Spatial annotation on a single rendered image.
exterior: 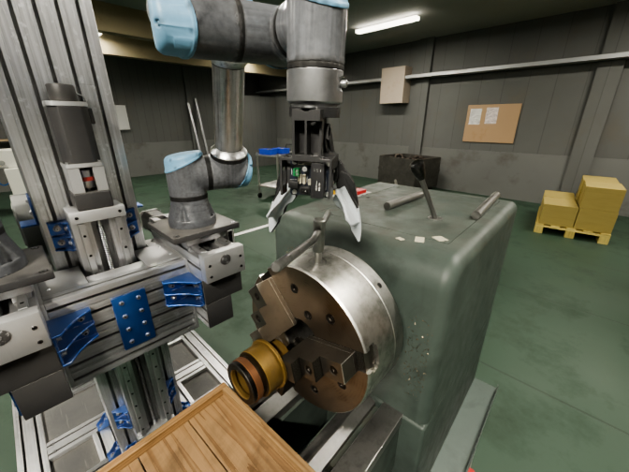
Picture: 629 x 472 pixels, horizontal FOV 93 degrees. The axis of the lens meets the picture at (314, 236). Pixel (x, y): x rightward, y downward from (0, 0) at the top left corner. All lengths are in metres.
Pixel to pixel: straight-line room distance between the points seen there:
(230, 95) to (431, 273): 0.68
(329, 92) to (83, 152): 0.76
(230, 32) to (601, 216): 5.06
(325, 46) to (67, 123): 0.76
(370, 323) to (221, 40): 0.47
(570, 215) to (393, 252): 4.69
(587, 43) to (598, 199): 2.87
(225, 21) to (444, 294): 0.54
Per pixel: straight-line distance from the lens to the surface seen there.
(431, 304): 0.60
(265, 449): 0.72
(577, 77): 7.04
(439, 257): 0.60
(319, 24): 0.42
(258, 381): 0.53
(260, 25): 0.49
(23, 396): 0.99
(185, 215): 1.03
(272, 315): 0.58
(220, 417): 0.78
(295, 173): 0.42
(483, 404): 1.36
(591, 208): 5.23
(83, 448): 1.80
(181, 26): 0.47
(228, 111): 0.94
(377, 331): 0.54
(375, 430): 0.77
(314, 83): 0.41
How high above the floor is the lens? 1.49
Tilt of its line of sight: 21 degrees down
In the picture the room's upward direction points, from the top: straight up
